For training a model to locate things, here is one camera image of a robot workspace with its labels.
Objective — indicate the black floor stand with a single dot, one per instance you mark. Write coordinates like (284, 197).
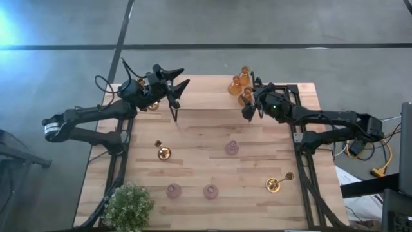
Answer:
(19, 154)

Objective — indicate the black metal table frame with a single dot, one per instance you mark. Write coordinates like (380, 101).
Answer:
(113, 170)

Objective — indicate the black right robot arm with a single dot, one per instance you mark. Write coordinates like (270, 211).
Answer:
(338, 117)

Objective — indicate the black equipment case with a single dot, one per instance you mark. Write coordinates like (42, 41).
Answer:
(397, 209)

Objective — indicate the pink glass candle holder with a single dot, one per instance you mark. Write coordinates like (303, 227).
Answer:
(210, 191)
(174, 190)
(232, 148)

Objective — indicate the black desk bar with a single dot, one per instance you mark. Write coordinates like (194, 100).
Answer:
(370, 186)

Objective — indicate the green potted plant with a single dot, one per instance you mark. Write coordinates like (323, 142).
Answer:
(128, 207)

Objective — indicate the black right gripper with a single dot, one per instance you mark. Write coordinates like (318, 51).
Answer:
(270, 103)

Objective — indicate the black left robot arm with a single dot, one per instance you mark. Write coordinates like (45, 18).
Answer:
(96, 112)

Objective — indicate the white plastic bag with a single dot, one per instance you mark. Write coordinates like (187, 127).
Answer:
(363, 207)

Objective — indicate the wooden shelf with black legs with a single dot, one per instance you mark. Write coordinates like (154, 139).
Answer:
(209, 93)

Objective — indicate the white paper sheet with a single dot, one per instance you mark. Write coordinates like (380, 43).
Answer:
(346, 178)

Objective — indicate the black power adaptor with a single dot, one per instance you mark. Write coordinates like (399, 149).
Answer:
(356, 147)

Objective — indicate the amber glass candle holder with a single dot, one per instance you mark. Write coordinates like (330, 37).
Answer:
(244, 75)
(245, 93)
(235, 87)

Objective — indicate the tall brass candlestick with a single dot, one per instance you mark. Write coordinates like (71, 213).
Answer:
(273, 184)
(164, 153)
(154, 106)

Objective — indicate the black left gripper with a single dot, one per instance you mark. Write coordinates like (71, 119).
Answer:
(157, 90)

